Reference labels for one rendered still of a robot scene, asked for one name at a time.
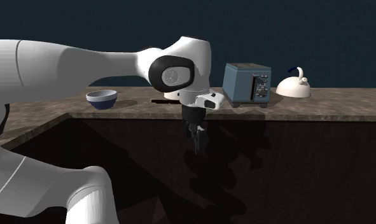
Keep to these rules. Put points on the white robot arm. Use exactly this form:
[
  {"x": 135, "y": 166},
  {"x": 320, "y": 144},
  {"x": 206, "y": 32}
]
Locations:
[{"x": 51, "y": 68}]

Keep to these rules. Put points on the blue and white bowl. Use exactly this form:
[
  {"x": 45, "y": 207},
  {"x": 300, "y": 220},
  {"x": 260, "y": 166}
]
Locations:
[{"x": 101, "y": 98}]

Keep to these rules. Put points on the blue toaster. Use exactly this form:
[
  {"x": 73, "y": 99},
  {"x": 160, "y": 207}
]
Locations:
[{"x": 240, "y": 82}]

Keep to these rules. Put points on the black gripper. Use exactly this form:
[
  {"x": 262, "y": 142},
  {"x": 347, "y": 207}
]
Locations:
[{"x": 194, "y": 114}]

